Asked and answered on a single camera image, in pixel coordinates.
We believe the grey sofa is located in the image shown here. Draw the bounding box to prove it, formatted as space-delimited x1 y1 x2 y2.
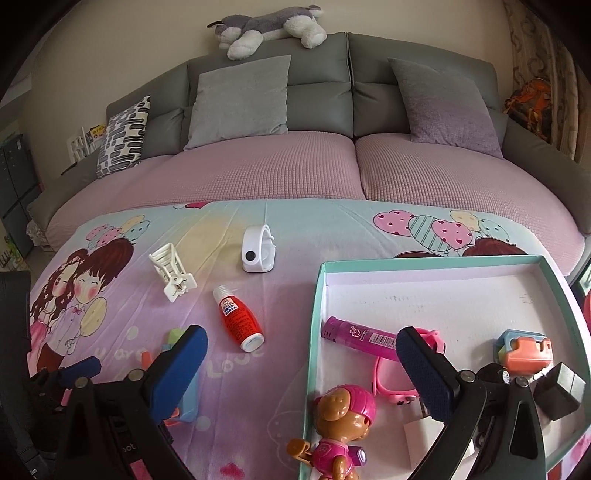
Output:
25 31 591 259

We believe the white wristband watch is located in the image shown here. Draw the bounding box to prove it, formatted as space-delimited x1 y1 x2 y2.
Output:
241 224 275 273

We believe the red glue bottle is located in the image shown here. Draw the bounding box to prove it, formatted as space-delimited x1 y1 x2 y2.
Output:
212 285 265 352

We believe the patterned curtain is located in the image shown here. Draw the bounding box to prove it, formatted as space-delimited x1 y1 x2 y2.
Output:
503 0 587 162

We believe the magenta plastic lighter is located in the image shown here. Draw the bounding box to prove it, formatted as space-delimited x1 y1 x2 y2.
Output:
321 316 402 361

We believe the white plastic clip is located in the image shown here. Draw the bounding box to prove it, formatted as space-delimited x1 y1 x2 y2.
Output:
148 243 197 303

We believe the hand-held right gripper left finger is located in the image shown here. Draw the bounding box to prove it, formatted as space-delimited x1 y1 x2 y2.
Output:
55 324 208 480

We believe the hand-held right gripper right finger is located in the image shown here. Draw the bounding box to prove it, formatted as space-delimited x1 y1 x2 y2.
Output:
394 326 546 480

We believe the printed cartoon blanket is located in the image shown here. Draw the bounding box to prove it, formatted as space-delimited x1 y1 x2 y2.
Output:
25 198 578 480

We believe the pink sofa cover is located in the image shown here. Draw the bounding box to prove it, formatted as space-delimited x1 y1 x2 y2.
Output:
46 129 585 278

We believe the dark grey refrigerator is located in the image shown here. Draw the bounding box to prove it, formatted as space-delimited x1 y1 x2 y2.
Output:
0 134 42 259

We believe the black cube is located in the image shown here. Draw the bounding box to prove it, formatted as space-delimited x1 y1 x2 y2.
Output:
533 362 580 421

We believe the large grey cushion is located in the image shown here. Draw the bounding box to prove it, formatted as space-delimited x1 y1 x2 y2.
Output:
388 58 504 160

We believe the pink brown dog figurine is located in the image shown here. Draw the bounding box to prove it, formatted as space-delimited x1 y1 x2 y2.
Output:
286 385 377 480

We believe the white charger cube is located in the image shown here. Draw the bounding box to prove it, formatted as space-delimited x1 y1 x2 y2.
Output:
403 406 476 467

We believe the black white patterned cushion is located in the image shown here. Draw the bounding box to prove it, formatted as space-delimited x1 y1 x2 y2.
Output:
96 95 151 180

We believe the teal white shallow box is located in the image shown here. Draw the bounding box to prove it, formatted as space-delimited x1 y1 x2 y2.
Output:
298 255 591 480

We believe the pink wristband watch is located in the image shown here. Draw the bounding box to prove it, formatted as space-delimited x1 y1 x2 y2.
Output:
372 327 448 407

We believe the orange toy knife blue base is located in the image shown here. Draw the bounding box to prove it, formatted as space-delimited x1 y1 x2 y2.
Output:
496 329 553 377

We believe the small grey cushion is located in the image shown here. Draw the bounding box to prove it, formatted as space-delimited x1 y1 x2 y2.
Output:
183 54 293 151

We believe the white rack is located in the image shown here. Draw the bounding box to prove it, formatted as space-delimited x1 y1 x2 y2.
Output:
67 129 100 162

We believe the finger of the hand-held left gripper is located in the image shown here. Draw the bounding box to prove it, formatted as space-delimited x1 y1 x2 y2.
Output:
28 355 102 408

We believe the orange backpack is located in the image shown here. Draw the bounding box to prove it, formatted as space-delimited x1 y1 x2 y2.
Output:
503 78 555 141

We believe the grey white husky plush toy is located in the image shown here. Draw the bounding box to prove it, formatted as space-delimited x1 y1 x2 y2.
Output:
206 4 328 61

